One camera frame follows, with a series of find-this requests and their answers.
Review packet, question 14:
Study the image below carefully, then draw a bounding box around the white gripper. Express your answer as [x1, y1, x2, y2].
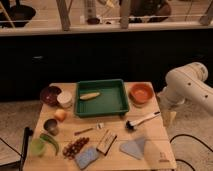
[159, 102, 177, 128]

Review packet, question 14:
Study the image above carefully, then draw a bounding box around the grey blue towel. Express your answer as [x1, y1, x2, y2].
[119, 136, 146, 160]

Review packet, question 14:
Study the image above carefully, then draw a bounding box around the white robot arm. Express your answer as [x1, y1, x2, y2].
[157, 62, 213, 127]

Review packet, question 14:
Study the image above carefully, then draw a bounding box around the green plastic tray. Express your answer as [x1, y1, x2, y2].
[75, 79, 129, 118]

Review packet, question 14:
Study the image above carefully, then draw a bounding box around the orange bowl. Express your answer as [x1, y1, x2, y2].
[129, 83, 154, 105]

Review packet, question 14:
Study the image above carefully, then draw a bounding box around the wooden block eraser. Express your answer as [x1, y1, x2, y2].
[96, 130, 117, 155]

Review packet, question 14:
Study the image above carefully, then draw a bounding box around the yellow corn cob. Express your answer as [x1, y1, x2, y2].
[80, 92, 101, 100]

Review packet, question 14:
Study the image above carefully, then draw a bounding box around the blue sponge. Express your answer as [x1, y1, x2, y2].
[75, 147, 99, 169]

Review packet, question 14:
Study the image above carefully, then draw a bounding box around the white cup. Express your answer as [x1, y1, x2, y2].
[57, 91, 72, 108]

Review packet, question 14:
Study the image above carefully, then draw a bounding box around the bunch of dark grapes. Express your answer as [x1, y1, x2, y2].
[62, 137, 89, 159]

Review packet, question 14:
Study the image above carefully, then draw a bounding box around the small metal cup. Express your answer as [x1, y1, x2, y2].
[43, 119, 59, 136]

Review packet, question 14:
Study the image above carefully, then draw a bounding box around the dark red bowl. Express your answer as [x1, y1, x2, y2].
[40, 86, 62, 106]

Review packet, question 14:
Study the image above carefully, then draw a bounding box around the green chili pepper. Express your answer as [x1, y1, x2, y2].
[40, 133, 59, 156]

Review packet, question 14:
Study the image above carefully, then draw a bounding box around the green plastic cup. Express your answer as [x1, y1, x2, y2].
[30, 138, 46, 157]

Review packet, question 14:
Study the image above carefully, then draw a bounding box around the black cable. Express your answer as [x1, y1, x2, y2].
[169, 133, 213, 171]

